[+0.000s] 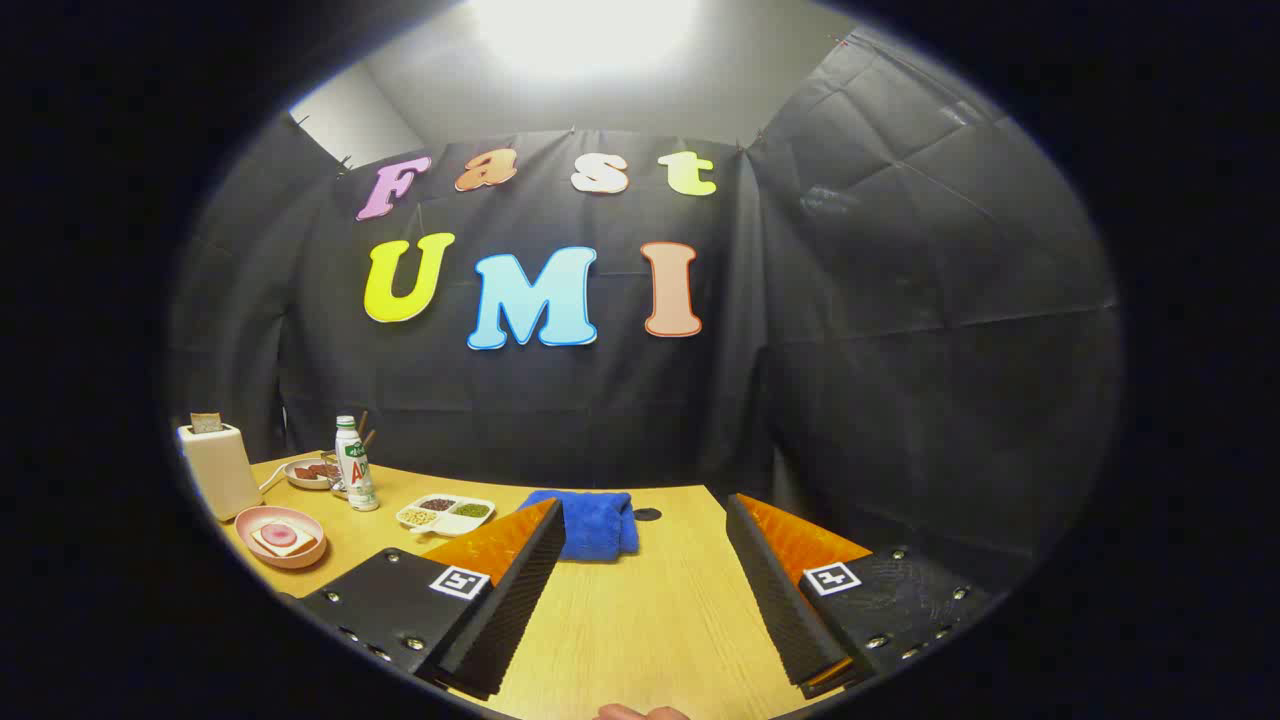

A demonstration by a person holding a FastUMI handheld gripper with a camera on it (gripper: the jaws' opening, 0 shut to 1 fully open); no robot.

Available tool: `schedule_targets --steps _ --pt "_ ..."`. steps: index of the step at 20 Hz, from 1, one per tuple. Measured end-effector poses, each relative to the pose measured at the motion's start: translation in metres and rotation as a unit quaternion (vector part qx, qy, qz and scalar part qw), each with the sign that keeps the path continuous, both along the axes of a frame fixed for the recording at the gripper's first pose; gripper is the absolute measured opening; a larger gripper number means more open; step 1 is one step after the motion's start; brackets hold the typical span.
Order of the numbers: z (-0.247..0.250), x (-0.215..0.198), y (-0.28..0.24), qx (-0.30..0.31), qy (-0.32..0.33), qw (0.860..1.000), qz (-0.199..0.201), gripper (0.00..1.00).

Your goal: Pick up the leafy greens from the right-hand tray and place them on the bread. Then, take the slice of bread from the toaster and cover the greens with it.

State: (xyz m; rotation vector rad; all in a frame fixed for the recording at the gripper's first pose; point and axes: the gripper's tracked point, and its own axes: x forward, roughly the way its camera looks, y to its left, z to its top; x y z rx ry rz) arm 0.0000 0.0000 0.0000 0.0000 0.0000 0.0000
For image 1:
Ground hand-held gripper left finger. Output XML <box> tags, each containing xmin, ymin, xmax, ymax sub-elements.
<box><xmin>298</xmin><ymin>497</ymin><xmax>567</xmax><ymax>701</ymax></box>

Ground white drink bottle green cap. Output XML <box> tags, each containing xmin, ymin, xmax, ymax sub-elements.
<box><xmin>334</xmin><ymin>415</ymin><xmax>381</xmax><ymax>513</ymax></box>

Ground beige plate with meat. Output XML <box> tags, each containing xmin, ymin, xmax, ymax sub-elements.
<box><xmin>283</xmin><ymin>457</ymin><xmax>346</xmax><ymax>491</ymax></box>

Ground white divided dish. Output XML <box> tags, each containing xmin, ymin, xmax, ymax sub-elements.
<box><xmin>396</xmin><ymin>494</ymin><xmax>497</xmax><ymax>538</ymax></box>

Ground white sandwich bread slice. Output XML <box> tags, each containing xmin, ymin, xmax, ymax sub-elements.
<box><xmin>250</xmin><ymin>522</ymin><xmax>319</xmax><ymax>558</ymax></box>

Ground pink round plate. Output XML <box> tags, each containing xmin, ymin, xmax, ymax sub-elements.
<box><xmin>234</xmin><ymin>505</ymin><xmax>328</xmax><ymax>571</ymax></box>

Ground black backdrop cloth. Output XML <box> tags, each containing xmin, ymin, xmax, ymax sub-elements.
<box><xmin>168</xmin><ymin>25</ymin><xmax>1126</xmax><ymax>601</ymax></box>

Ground cream white toaster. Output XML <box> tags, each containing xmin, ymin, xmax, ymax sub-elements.
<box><xmin>177</xmin><ymin>422</ymin><xmax>264</xmax><ymax>522</ymax></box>

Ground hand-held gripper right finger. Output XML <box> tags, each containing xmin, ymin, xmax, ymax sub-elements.
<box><xmin>726</xmin><ymin>493</ymin><xmax>993</xmax><ymax>701</ymax></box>

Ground folded blue towel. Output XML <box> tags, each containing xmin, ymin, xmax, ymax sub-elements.
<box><xmin>520</xmin><ymin>489</ymin><xmax>641</xmax><ymax>563</ymax></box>

